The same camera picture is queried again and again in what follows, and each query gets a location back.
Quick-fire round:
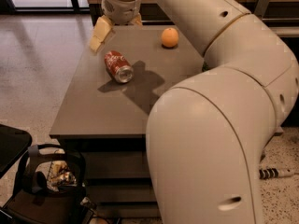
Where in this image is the black chair seat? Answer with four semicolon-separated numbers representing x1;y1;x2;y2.
0;124;32;178

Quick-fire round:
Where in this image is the wire basket with snacks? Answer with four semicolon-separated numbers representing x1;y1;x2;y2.
47;161;77;191

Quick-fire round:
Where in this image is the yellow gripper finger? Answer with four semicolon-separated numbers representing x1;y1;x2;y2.
89;16;113;52
130;14;143;26

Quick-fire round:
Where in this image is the right metal bracket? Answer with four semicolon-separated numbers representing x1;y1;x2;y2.
254;0;270;19

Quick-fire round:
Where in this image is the red coke can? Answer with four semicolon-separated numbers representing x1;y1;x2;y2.
104;50;134;83

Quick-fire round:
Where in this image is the black white striped stick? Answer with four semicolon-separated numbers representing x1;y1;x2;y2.
259;167;295;181

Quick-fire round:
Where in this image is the grey drawer cabinet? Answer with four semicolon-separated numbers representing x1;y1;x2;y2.
49;24;284;218

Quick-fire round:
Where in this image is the top grey drawer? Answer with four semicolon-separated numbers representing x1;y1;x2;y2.
83;151;150;179

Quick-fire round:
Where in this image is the middle grey drawer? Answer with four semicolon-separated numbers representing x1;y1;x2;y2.
87;184;156;203

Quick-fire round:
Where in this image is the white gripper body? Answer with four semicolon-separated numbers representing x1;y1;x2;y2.
101;0;142;25

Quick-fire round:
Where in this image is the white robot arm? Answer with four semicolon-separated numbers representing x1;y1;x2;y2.
102;0;298;224

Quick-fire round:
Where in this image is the orange fruit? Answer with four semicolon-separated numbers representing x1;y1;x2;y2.
161;28;178;48

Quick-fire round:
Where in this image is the green soda can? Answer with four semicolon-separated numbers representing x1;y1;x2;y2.
202;62;210;72

